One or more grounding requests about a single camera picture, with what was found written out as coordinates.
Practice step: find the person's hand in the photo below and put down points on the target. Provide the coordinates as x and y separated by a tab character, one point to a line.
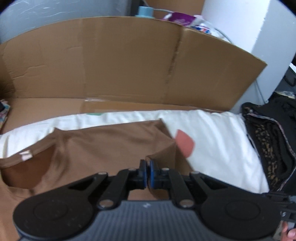
286	234

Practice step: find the upright cardboard panel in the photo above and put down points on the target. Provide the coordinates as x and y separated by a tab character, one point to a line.
189	7

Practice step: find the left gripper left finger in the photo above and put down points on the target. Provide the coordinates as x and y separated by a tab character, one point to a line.
120	186

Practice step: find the blue cap detergent bottle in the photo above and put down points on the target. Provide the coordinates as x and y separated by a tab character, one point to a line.
145	12

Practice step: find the white patterned bed sheet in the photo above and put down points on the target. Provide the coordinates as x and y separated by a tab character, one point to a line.
221	147

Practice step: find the grey wrapped appliance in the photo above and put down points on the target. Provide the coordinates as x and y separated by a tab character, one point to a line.
23	16

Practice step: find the white pillar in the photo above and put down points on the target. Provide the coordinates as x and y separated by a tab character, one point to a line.
266	29

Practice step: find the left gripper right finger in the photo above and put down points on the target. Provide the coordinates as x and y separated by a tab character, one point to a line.
171	181

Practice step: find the black knit garment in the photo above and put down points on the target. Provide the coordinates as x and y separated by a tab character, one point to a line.
271	128

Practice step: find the large cardboard sheet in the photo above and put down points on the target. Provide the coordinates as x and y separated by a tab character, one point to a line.
91	65

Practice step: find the purple white plastic bag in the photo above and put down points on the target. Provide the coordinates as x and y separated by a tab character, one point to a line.
194	22

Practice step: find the brown shirt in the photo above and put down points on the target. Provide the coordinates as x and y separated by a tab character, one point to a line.
63	157

